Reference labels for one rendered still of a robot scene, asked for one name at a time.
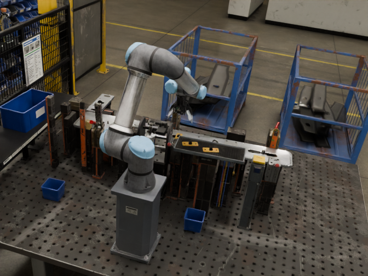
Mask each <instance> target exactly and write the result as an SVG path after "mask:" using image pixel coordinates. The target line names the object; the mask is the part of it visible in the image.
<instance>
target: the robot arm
mask: <svg viewBox="0 0 368 276"><path fill-rule="evenodd" d="M125 59H126V60H125V62H126V64H127V65H128V68H127V70H128V72H129V75H128V79H127V82H126V85H125V88H124V91H123V95H122V98H121V101H120V104H119V107H118V111H117V114H116V117H115V120H114V123H113V124H111V125H110V126H109V128H108V129H105V130H104V131H103V132H102V134H101V136H100V141H99V144H100V148H101V150H102V151H103V153H105V154H107V155H109V156H112V157H115V158H117V159H120V160H122V161H124V162H127V163H128V170H127V172H126V174H125V176H124V187H125V188H126V189H127V190H129V191H131V192H134V193H147V192H150V191H151V190H153V189H154V188H155V186H156V178H155V175H154V172H153V162H154V154H155V150H154V143H153V142H152V141H151V140H150V139H149V138H147V137H145V136H133V131H132V125H133V122H134V119H135V116H136V113H137V109H138V106H139V103H140V100H141V96H142V93H143V90H144V88H145V84H146V81H147V79H148V78H150V77H151V76H152V73H156V74H159V75H162V76H166V77H168V78H169V80H168V81H167V82H166V84H165V90H166V91H167V92H168V93H169V94H174V93H176V96H177V101H175V103H173V104H172V105H171V108H170V111H169V114H168V119H169V118H170V116H171V115H172V114H173V113H174V112H176V113H180V114H181V115H183V114H184V115H185V113H186V114H187V115H188V120H190V121H191V123H192V122H193V116H192V109H191V107H190V105H189V104H188V102H187V101H189V96H190V97H193V98H196V99H200V100H202V99H203V98H205V96H206V87H205V86H202V85H199V84H198V83H197V82H196V81H195V80H194V78H193V77H192V76H191V70H190V69H189V68H187V67H185V66H184V64H183V63H182V62H181V61H180V60H179V59H178V58H177V57H176V56H175V55H174V54H172V53H171V52H169V51H168V50H166V49H163V48H159V47H155V46H152V45H148V44H146V43H140V42H136V43H134V44H132V45H131V46H130V47H129V49H128V50H127V52H126V55H125ZM186 110H187V111H186Z"/></svg>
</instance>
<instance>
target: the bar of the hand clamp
mask: <svg viewBox="0 0 368 276"><path fill-rule="evenodd" d="M101 105H102V101H101V100H99V101H98V102H96V103H94V106H95V119H96V122H97V123H100V125H101V128H102V123H103V120H102V106H101Z"/></svg>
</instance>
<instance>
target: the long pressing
mask: <svg viewBox="0 0 368 276"><path fill-rule="evenodd" d="M87 119H89V120H93V121H96V119H95V112H85V120H87ZM102 120H103V122H104V124H105V126H104V130H105V129H108V128H109V126H110V125H111V124H113V123H114V120H115V116H110V115H107V114H102ZM107 121H108V123H109V124H107ZM139 122H140V121H139V120H134V122H133V125H132V127H139ZM73 126H74V127H76V128H80V117H79V118H78V119H77V120H76V121H75V122H74V123H73ZM177 133H180V134H183V135H182V136H185V137H191V138H194V139H200V140H205V141H211V142H212V141H213V140H217V141H218V142H219V143H222V144H224V142H225V140H227V139H221V138H218V137H212V136H206V135H201V134H195V133H189V132H186V131H181V130H175V129H173V135H175V136H176V134H177ZM155 138H158V139H163V140H166V136H164V135H158V134H155ZM228 141H232V140H228ZM234 142H237V143H238V147H242V148H246V151H245V160H250V161H252V158H253V157H254V155H257V156H263V157H265V160H266V162H265V164H267V163H268V158H269V157H271V156H267V155H265V153H269V154H274V155H277V157H275V158H280V163H281V167H285V168H291V167H292V165H293V163H292V154H291V153H290V152H289V151H285V150H281V149H275V148H270V147H264V146H259V145H253V144H249V143H243V142H238V141H234ZM263 149H264V150H265V153H264V154H261V152H262V150H263ZM249 150H252V151H258V152H260V154H257V153H252V152H249Z"/></svg>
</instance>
